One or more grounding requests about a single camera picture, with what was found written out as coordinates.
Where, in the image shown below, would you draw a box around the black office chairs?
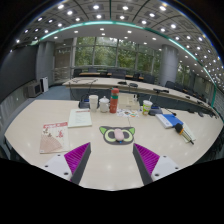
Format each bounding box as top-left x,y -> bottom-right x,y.
71,66 -> 214,118

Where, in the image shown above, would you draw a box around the pale notebook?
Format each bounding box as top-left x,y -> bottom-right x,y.
181,123 -> 198,143

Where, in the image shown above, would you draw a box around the cat face mouse pad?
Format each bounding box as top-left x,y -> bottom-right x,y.
98,125 -> 136,146

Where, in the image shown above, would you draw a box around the blue folder with white book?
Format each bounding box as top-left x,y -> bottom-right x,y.
155,113 -> 184,130

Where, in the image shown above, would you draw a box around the cream cardboard box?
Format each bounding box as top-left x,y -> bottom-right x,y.
118,93 -> 141,111

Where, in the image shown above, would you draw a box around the white lidded mug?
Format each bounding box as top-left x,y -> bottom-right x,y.
99,95 -> 111,114

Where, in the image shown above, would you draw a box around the green printed paper cup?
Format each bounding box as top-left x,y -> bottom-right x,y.
142,99 -> 154,116

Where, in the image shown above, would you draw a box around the pale green booklet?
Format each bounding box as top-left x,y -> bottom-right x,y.
67,108 -> 93,129

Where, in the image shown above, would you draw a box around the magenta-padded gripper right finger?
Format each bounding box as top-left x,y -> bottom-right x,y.
132,143 -> 183,186

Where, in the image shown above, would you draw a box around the white air purifier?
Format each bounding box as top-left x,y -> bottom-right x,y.
40,76 -> 50,93

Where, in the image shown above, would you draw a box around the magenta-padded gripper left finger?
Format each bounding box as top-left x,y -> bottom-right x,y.
42,142 -> 92,185

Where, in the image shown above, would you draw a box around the white sticker sheet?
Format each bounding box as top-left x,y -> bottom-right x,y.
116,108 -> 140,119

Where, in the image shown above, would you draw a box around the white paper cup stack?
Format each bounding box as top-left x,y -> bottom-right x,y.
88,94 -> 100,113

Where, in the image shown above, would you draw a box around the pink computer mouse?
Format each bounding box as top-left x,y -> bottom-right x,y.
113,128 -> 125,142

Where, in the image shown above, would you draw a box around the red drink bottle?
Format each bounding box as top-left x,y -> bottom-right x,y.
109,87 -> 120,114

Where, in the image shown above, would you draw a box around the dark desk microphone unit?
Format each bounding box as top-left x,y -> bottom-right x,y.
148,105 -> 164,117
77,78 -> 99,109

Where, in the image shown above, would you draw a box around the ceiling lights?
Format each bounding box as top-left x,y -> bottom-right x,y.
13,0 -> 224,98

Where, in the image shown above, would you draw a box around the long curved conference desk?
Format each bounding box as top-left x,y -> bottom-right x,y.
61,76 -> 214,111

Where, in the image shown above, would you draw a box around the red-titled magazine with fan picture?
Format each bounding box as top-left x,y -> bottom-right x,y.
39,121 -> 71,155

